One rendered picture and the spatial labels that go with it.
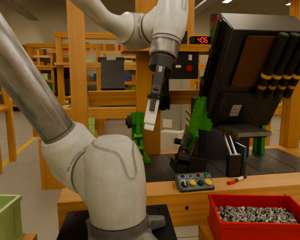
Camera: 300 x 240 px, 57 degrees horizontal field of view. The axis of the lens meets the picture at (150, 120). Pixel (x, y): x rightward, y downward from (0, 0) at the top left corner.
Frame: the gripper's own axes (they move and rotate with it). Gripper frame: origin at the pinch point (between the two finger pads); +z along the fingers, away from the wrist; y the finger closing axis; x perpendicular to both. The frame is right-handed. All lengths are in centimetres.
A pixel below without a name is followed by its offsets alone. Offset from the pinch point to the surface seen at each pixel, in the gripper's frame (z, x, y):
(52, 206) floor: 75, 86, 223
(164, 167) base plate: 11, -11, 67
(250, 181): 10, -49, 48
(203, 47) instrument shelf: -57, -20, 66
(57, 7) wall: -489, 438, 885
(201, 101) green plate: -23, -22, 52
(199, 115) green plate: -16, -22, 52
